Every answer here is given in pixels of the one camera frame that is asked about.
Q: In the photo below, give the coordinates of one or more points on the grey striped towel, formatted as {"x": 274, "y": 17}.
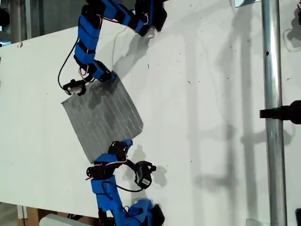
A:
{"x": 105, "y": 117}

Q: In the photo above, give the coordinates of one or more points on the person's hand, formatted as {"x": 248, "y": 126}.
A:
{"x": 299, "y": 15}

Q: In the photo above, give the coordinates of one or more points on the white box under table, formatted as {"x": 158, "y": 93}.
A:
{"x": 61, "y": 221}

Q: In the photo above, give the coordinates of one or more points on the wooden table leg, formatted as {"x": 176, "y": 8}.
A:
{"x": 31, "y": 216}

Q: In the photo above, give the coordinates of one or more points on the round black background object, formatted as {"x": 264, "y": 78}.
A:
{"x": 4, "y": 17}

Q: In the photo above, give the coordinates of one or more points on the black clamp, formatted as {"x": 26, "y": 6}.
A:
{"x": 282, "y": 112}

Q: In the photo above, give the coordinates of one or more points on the dark object at table edge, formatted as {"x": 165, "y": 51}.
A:
{"x": 298, "y": 217}

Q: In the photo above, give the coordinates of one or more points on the camera black stalk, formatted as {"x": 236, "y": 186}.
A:
{"x": 131, "y": 164}
{"x": 82, "y": 88}

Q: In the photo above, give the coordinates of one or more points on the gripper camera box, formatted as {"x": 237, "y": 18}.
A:
{"x": 71, "y": 87}
{"x": 144, "y": 175}

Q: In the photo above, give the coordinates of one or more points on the steel post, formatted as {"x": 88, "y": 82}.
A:
{"x": 272, "y": 70}

